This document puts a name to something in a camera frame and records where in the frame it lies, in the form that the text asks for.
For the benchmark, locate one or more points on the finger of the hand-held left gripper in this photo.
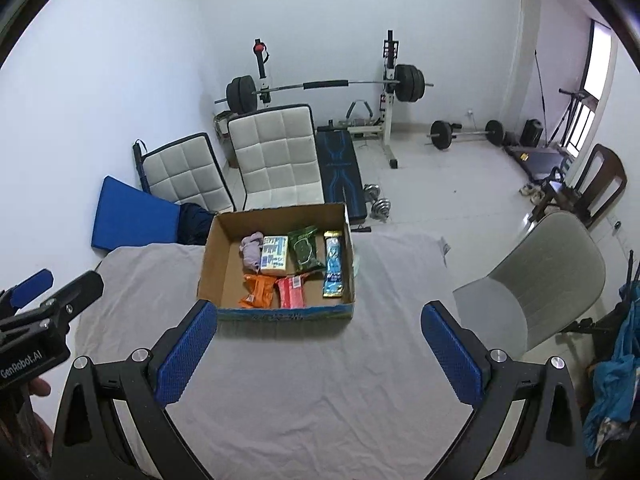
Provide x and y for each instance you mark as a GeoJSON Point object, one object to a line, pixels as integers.
{"type": "Point", "coordinates": [30, 285]}
{"type": "Point", "coordinates": [75, 292]}

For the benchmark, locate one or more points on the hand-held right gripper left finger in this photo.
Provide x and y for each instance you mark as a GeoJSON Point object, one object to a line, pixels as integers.
{"type": "Point", "coordinates": [187, 350]}

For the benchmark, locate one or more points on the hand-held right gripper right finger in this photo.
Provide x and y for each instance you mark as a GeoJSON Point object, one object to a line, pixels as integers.
{"type": "Point", "coordinates": [450, 355]}

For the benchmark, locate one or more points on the cardboard box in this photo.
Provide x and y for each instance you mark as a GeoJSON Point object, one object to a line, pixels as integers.
{"type": "Point", "coordinates": [227, 285]}

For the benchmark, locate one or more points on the orange snack packet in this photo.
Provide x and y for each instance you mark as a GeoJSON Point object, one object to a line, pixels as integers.
{"type": "Point", "coordinates": [257, 292]}

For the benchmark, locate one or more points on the lilac sock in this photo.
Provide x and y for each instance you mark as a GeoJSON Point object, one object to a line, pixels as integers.
{"type": "Point", "coordinates": [251, 252]}

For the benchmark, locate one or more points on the red packet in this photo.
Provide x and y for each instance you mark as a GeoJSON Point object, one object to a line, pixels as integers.
{"type": "Point", "coordinates": [290, 292]}

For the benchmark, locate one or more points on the white tissue packet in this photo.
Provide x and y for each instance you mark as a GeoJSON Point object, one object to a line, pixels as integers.
{"type": "Point", "coordinates": [274, 255]}

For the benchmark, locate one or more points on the long blue packet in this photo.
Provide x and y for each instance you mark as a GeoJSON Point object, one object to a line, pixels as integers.
{"type": "Point", "coordinates": [332, 265]}

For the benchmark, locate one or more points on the green packet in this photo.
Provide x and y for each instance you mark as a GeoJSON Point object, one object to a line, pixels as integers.
{"type": "Point", "coordinates": [302, 250]}

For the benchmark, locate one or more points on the person's left hand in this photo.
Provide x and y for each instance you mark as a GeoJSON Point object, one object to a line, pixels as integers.
{"type": "Point", "coordinates": [39, 388]}

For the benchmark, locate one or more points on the blue foam mat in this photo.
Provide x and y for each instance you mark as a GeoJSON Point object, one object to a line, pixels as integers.
{"type": "Point", "coordinates": [130, 215]}

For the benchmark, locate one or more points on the white paper scrap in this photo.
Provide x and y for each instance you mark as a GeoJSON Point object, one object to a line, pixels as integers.
{"type": "Point", "coordinates": [444, 249]}

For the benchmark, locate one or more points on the grey shell chair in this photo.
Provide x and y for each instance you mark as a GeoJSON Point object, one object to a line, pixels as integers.
{"type": "Point", "coordinates": [540, 270]}

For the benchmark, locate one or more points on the dark blue cloth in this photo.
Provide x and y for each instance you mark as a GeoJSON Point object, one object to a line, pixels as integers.
{"type": "Point", "coordinates": [192, 225]}

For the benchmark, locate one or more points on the grey bedsheet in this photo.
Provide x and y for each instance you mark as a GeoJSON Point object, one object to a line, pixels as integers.
{"type": "Point", "coordinates": [325, 385]}

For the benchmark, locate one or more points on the white quilted padded chair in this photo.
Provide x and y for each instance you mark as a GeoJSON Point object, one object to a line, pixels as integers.
{"type": "Point", "coordinates": [275, 155]}
{"type": "Point", "coordinates": [185, 175]}

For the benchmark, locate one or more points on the chrome dumbbell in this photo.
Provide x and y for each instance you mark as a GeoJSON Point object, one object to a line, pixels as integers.
{"type": "Point", "coordinates": [372, 191]}
{"type": "Point", "coordinates": [382, 208]}

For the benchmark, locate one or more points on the blue clothes pile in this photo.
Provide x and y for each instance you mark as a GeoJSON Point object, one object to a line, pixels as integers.
{"type": "Point", "coordinates": [615, 385]}

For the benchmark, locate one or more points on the pair of slippers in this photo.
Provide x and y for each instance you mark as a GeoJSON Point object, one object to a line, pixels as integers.
{"type": "Point", "coordinates": [530, 189]}

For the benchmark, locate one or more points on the black thin poles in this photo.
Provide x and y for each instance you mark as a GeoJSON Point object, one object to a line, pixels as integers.
{"type": "Point", "coordinates": [632, 265]}

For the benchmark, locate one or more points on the black treadmill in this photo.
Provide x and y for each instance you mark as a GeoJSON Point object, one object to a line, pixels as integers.
{"type": "Point", "coordinates": [537, 162]}

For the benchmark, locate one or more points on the black weight bench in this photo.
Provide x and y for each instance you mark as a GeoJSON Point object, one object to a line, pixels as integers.
{"type": "Point", "coordinates": [337, 170]}

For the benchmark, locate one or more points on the brown carton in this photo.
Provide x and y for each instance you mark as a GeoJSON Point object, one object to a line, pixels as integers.
{"type": "Point", "coordinates": [222, 130]}

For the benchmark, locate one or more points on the short barbell with black plates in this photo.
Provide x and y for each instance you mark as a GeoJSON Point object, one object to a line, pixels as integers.
{"type": "Point", "coordinates": [442, 135]}

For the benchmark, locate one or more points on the black speaker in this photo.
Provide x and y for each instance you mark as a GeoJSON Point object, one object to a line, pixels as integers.
{"type": "Point", "coordinates": [531, 132]}

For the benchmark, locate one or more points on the white barbell rack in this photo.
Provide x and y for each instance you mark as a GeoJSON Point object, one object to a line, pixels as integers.
{"type": "Point", "coordinates": [387, 125]}

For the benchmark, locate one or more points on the dark wooden chair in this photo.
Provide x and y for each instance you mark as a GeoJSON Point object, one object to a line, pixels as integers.
{"type": "Point", "coordinates": [607, 170]}

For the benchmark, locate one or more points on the black tripod stand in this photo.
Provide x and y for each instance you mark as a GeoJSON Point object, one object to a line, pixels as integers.
{"type": "Point", "coordinates": [570, 110]}

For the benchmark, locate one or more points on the thin black rod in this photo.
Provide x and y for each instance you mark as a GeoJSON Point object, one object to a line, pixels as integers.
{"type": "Point", "coordinates": [542, 95]}

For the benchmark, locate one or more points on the long barbell with black plates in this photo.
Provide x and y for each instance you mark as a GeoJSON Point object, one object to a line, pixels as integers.
{"type": "Point", "coordinates": [325, 83]}

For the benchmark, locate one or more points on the window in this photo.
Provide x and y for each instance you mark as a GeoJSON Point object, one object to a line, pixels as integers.
{"type": "Point", "coordinates": [597, 75]}

